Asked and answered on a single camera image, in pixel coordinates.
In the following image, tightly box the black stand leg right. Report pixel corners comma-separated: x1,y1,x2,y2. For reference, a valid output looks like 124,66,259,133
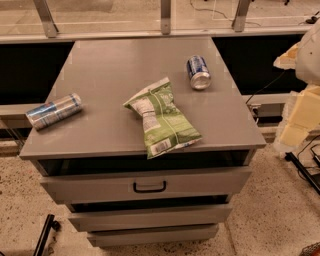
285,153,320,195

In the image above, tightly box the top grey drawer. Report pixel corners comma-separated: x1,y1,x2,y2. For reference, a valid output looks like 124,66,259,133
41,166,251,204

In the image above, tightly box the black drawer handle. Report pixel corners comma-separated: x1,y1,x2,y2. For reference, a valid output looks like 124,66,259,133
133,181,167,194

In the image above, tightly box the black stand leg left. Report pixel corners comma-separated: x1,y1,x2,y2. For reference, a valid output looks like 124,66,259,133
33,214,61,256

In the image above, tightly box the middle grey drawer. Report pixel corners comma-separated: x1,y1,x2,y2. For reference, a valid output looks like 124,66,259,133
69,204,231,232

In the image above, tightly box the grey drawer cabinet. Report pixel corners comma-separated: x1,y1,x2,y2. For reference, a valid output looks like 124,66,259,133
21,38,265,247

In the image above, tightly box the middle metal window bracket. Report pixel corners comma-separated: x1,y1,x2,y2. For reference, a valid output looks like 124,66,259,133
160,0,171,35

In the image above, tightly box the silver blue energy drink can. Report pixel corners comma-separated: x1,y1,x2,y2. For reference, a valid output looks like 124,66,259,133
26,93,82,130

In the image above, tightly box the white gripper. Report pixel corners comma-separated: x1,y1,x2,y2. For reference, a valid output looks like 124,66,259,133
273,20,320,152

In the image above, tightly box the metal window bracket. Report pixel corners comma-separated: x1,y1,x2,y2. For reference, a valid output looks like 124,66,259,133
232,0,251,32
160,0,171,35
33,0,59,38

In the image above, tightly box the right metal window bracket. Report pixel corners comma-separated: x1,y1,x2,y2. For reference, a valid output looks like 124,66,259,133
232,0,251,32

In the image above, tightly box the blue pepsi can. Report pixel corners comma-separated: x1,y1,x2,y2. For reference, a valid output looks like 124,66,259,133
186,55,211,90

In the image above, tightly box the green chip bag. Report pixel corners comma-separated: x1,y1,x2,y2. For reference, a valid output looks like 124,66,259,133
123,77,202,159

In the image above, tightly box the grey drawer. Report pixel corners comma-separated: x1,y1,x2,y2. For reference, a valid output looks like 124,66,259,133
69,204,231,232
87,224,218,247
41,166,251,204

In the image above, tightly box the left metal window bracket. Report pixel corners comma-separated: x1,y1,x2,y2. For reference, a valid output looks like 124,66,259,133
33,0,59,38

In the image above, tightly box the black stand leg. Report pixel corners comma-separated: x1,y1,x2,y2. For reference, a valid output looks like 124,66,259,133
285,153,320,195
33,214,61,256

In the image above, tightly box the bottom grey drawer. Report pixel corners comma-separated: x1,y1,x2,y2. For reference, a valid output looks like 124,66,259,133
87,224,218,247

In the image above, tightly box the black cable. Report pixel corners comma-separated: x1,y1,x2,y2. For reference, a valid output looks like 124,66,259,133
245,69,288,105

